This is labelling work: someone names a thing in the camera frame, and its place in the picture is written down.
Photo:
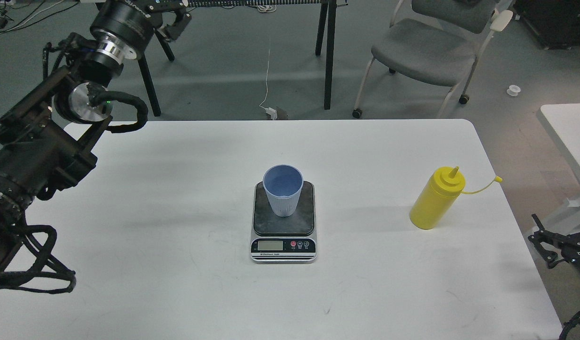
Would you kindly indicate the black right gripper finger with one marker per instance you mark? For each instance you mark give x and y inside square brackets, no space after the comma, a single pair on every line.
[550,238]

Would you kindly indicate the yellow squeeze bottle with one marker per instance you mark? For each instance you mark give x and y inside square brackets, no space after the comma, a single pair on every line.
[440,192]

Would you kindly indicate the blue ribbed plastic cup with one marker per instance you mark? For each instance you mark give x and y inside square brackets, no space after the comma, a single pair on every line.
[283,184]

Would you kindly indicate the white plastic spool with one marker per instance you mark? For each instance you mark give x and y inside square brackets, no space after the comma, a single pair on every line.
[513,90]

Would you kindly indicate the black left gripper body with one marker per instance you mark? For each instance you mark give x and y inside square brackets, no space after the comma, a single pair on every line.
[130,21]

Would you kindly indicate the black cabinet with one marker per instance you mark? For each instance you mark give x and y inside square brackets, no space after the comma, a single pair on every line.
[555,24]

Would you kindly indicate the digital kitchen scale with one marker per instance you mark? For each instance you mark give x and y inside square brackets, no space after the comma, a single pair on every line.
[291,239]

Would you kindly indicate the grey office chair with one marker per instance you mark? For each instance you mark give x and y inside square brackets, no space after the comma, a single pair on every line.
[433,55]

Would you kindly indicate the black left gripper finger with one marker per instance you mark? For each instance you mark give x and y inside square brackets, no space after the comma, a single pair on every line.
[171,32]

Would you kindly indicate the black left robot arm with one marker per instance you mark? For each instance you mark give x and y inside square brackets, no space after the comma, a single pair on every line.
[89,87]

